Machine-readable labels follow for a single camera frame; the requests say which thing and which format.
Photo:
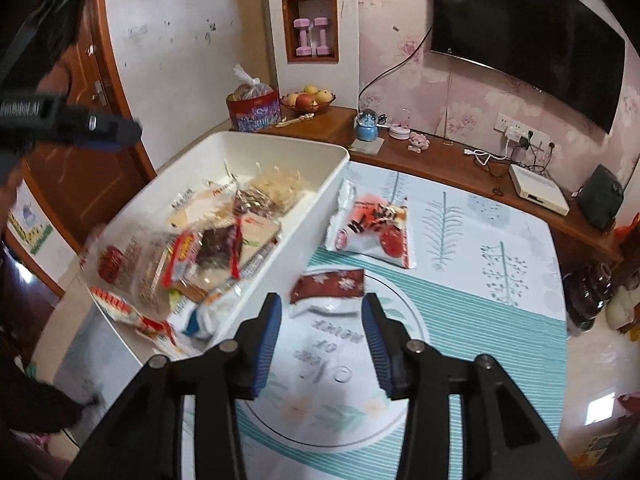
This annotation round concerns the colourful wall chart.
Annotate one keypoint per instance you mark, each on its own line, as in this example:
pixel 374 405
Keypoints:
pixel 30 230

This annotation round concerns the glass fruit bowl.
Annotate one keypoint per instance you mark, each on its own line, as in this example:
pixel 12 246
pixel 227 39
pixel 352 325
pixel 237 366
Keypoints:
pixel 320 105

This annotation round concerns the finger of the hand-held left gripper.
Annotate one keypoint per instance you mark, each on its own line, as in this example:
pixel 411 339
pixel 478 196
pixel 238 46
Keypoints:
pixel 100 127

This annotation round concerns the dark red snowflake packet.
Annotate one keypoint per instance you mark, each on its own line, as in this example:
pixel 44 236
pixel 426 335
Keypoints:
pixel 327 285

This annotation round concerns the dark glass kettle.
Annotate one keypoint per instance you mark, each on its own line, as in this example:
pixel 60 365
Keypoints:
pixel 590 295

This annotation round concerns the grey square coaster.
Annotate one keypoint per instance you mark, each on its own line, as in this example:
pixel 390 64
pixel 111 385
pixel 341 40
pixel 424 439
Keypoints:
pixel 372 147

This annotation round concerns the red yellow snack packet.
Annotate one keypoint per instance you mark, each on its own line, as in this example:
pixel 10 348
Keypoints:
pixel 182 255

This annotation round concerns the beige cracker packet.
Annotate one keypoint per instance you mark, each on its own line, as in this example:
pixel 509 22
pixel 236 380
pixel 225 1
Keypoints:
pixel 260 235

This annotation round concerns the black speaker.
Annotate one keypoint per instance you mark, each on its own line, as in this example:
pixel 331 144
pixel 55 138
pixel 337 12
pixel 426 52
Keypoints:
pixel 600 200

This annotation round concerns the green pastry packet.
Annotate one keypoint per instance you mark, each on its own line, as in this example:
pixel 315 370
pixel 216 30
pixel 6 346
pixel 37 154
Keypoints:
pixel 174 300

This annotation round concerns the clear sliced bread packet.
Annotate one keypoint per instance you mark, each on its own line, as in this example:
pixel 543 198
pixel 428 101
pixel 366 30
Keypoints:
pixel 135 265

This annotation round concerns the white plastic storage bin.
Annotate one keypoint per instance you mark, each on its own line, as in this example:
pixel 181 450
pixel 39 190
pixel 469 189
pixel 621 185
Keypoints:
pixel 300 255

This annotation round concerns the pink round music box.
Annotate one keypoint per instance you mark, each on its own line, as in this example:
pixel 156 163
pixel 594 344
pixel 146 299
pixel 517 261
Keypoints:
pixel 400 131

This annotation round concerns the pink dumbbell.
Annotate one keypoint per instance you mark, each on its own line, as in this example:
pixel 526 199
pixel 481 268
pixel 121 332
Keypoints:
pixel 301 37
pixel 321 35

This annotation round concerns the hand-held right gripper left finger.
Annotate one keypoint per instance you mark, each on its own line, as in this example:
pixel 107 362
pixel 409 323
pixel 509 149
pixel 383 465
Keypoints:
pixel 265 350

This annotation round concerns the wooden wall niche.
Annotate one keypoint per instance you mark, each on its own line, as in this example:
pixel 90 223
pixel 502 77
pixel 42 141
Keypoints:
pixel 330 10

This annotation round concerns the pink pig figurine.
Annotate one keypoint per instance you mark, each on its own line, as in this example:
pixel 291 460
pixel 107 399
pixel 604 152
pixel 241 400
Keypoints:
pixel 417 142

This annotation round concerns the white wall switch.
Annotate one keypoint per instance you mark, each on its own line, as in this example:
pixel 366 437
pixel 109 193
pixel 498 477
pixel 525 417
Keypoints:
pixel 137 30

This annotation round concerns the yellow fruit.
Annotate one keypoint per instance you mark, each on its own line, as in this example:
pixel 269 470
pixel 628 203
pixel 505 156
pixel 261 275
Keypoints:
pixel 320 94

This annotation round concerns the white and red snack bag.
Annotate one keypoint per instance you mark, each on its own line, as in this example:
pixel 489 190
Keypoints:
pixel 375 230

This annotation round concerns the blue snow globe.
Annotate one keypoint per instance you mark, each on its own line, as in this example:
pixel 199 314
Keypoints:
pixel 367 130

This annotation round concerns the black television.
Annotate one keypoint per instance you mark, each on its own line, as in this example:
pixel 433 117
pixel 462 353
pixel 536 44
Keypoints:
pixel 525 35

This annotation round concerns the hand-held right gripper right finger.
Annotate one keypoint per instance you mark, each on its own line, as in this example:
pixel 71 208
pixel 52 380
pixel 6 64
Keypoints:
pixel 375 350

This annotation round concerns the red apple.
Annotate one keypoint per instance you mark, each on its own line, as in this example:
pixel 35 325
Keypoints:
pixel 303 101

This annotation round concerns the white wall socket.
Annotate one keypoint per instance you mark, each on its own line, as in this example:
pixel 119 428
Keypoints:
pixel 504 122

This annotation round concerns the red bread bag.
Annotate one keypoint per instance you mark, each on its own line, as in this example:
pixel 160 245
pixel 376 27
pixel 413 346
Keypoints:
pixel 252 115

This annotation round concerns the white set-top box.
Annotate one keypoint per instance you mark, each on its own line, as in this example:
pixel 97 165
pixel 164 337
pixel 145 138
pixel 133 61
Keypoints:
pixel 537 187

